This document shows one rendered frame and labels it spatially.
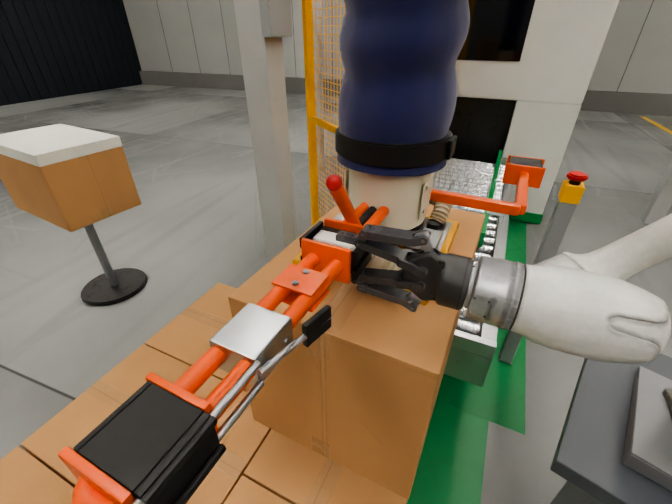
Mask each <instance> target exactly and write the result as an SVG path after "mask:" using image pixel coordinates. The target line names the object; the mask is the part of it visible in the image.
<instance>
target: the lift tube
mask: <svg viewBox="0 0 672 504"><path fill-rule="evenodd" d="M344 3H345V10H346V11H345V15H344V18H343V22H342V28H341V32H340V38H339V44H340V53H341V58H342V62H343V66H344V69H345V71H344V75H343V79H342V84H341V90H340V96H339V104H338V117H339V129H340V133H342V134H343V135H345V136H347V137H349V138H351V139H355V140H360V141H367V142H373V143H383V144H415V143H424V142H431V141H436V140H439V139H442V138H443V137H445V136H446V135H447V133H448V130H449V127H450V125H451V122H452V119H453V115H454V111H455V107H456V100H457V74H456V61H457V58H458V55H459V53H460V51H461V49H462V47H463V45H464V43H465V41H466V38H467V34H468V31H469V25H470V10H469V3H468V0H344ZM337 160H338V161H339V163H340V164H342V165H343V166H345V167H347V168H349V169H352V170H355V171H358V172H362V173H367V174H372V175H380V176H396V177H404V176H419V175H425V174H430V173H433V172H436V171H439V170H441V169H442V168H444V167H445V166H446V163H447V160H446V159H445V160H444V161H442V162H440V163H438V164H435V165H430V166H425V167H417V168H383V167H375V166H368V165H363V164H359V163H355V162H352V161H349V160H347V159H345V158H343V157H342V156H340V155H339V154H338V155H337Z"/></svg>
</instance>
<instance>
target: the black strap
mask: <svg viewBox="0 0 672 504"><path fill-rule="evenodd" d="M456 142H457V136H456V135H454V136H453V133H452V132H451V131H450V130H448V133H447V135H446V136H445V137H443V138H442V139H439V140H436V141H431V142H424V143H415V144H383V143H373V142H367V141H360V140H355V139H351V138H349V137H347V136H345V135H343V134H342V133H340V129H339V127H338V128H337V129H336V131H335V149H336V152H337V153H338V154H339V155H340V156H342V157H343V158H345V159H347V160H349V161H352V162H355V163H359V164H363V165H368V166H375V167H383V168H417V167H425V166H430V165H435V164H438V163H440V162H442V161H444V160H445V159H446V160H450V158H451V157H452V156H453V154H454V153H455V147H456Z"/></svg>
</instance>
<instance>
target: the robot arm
mask: <svg viewBox="0 0 672 504"><path fill-rule="evenodd" d="M430 236H431V231H430V230H428V229H425V230H419V231H410V230H403V229H397V228H391V227H385V226H378V225H372V224H366V225H365V226H364V227H363V228H362V229H361V231H360V232H359V234H356V233H351V232H347V231H339V232H338V233H333V232H329V231H324V230H321V231H320V232H319V233H318V234H317V235H316V236H314V237H313V240H315V241H319V242H323V243H327V244H331V245H335V246H338V247H342V248H346V249H350V250H351V251H354V250H355V248H356V247H357V248H360V249H361V250H364V251H366V252H369V253H371V254H373V255H376V256H378V257H381V258H383V259H386V260H388V261H390V262H393V263H395V264H396V265H397V267H399V268H402V269H401V270H398V271H397V270H386V269H376V268H365V269H364V270H363V271H362V273H361V274H360V275H359V277H358V278H357V280H352V279H351V282H352V283H353V284H356V283H357V290H358V291H360V292H363V293H366V294H369V295H372V296H375V297H378V298H381V299H384V300H387V301H390V302H393V303H396V304H399V305H402V306H403V307H405V308H407V309H408V310H410V311H411V312H415V311H416V310H417V307H418V305H419V304H420V303H421V301H422V300H423V301H427V300H433V301H435V302H436V303H437V304H438V305H440V306H444V307H448V308H451V309H455V310H458V311H459V309H460V310H462V307H464V308H467V310H466V317H467V318H468V319H471V320H475V321H478V322H482V323H486V324H489V325H493V326H496V327H498V328H501V329H507V330H510V331H512V332H515V333H517V334H520V335H522V336H524V337H525V338H527V339H528V340H530V341H532V342H535V343H537V344H540V345H543V346H546V347H548V348H551V349H555V350H558V351H561V352H565V353H568V354H572V355H575V356H580V357H584V358H588V359H592V360H597V361H602V362H612V363H624V364H643V363H649V362H652V361H653V360H654V359H655V358H656V357H657V356H658V355H659V354H660V353H661V352H662V351H663V350H664V348H665V346H666V345H667V343H668V340H669V338H670V334H671V317H670V313H669V309H668V306H667V304H666V303H665V301H664V300H662V299H661V298H659V297H657V296H656V295H654V294H652V293H650V292H648V291H646V290H644V289H642V288H640V287H638V286H636V285H633V284H631V283H628V282H626V281H625V280H626V279H628V278H630V277H631V276H633V275H635V274H637V273H639V272H641V271H643V270H645V269H647V268H649V267H651V266H653V265H655V264H658V263H660V262H662V261H665V260H667V259H670V258H672V213H671V214H669V215H667V216H665V217H663V218H661V219H659V220H657V221H655V222H653V223H651V224H649V225H647V226H645V227H643V228H641V229H639V230H637V231H635V232H633V233H631V234H629V235H627V236H624V237H622V238H620V239H618V240H616V241H614V242H612V243H610V244H608V245H606V246H603V247H601V248H599V249H597V250H594V251H592V252H589V253H584V254H573V253H569V252H563V253H561V254H559V255H556V256H554V257H552V258H549V259H547V260H544V261H542V262H539V263H537V264H534V265H528V264H522V263H520V262H516V261H515V262H513V261H508V260H503V259H499V258H494V257H490V256H485V255H483V256H481V257H480V259H479V262H478V263H474V260H473V259H472V258H470V257H466V256H461V255H457V254H452V253H448V254H446V253H442V252H440V251H438V250H437V249H436V248H433V247H432V243H431V240H430ZM389 243H391V244H396V245H402V246H408V247H415V248H416V249H422V250H421V251H418V252H414V251H411V250H409V249H406V248H405V249H401V248H399V247H396V246H394V245H391V244H389ZM405 259H406V260H405ZM366 285H367V286H366ZM405 289H408V290H410V291H411V292H409V291H407V290H405Z"/></svg>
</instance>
